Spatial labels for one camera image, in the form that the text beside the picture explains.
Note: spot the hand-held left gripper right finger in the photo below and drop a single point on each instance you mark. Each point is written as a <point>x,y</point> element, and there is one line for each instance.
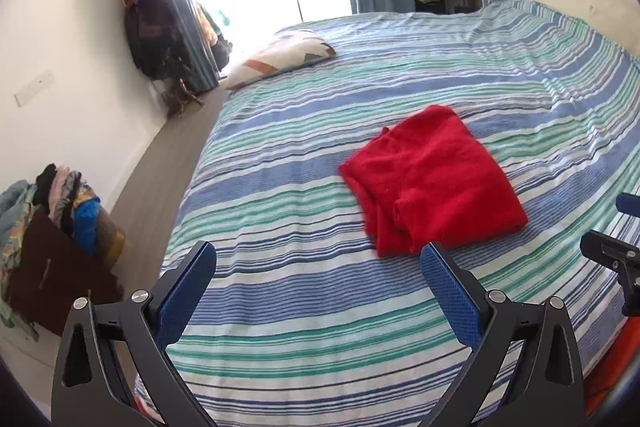
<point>452,299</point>

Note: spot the dark brown box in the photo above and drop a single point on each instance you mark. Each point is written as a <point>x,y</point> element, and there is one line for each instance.
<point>55,272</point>

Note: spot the colourful clothes pile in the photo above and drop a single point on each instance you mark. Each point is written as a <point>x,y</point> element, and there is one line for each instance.
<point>65,197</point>

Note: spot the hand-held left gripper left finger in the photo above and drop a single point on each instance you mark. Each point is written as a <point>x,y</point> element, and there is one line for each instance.
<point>180,302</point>

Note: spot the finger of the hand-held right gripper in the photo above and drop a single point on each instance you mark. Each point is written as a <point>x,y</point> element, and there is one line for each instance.
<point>630,203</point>
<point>627,262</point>

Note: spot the bed with striped sheet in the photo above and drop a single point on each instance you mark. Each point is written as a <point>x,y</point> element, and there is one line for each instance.
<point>310,157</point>

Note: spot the red sweater with white print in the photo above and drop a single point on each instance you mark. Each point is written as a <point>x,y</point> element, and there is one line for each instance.
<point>435,177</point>

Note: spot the orange cloth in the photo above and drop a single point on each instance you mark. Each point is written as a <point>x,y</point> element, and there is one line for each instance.
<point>612,367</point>

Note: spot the colourful clothes by door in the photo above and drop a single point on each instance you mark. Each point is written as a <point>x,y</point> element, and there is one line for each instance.
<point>212,32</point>

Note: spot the dark coats on rack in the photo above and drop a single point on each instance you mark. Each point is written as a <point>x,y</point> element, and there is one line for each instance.
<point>152,22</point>

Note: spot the white wall switch plate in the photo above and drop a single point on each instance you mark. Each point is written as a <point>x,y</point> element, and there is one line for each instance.
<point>34,88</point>

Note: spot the wooden coat rack base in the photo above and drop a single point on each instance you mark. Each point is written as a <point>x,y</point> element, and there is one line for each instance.
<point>181,97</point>

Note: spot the patterned pillow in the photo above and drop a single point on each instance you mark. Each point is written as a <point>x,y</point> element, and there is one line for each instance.
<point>280,57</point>

